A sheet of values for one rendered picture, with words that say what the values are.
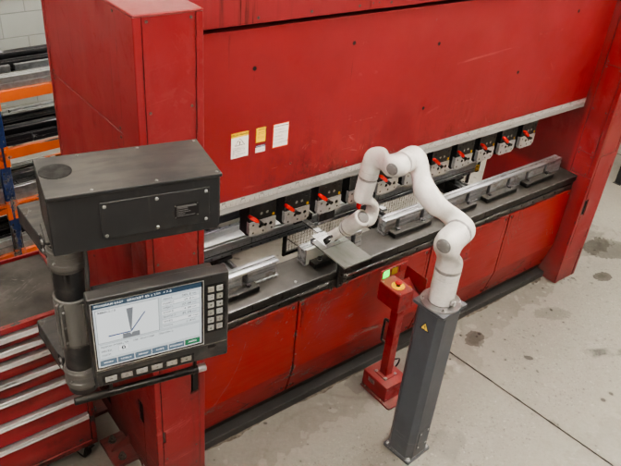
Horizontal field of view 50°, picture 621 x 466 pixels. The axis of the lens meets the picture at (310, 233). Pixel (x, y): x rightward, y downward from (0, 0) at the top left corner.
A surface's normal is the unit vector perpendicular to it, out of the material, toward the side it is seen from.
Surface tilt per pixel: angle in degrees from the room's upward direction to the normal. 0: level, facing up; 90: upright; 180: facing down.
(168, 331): 90
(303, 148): 90
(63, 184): 0
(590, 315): 0
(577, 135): 90
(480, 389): 0
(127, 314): 90
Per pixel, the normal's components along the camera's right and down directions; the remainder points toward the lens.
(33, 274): 0.08, -0.84
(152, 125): 0.61, 0.47
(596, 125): -0.79, 0.27
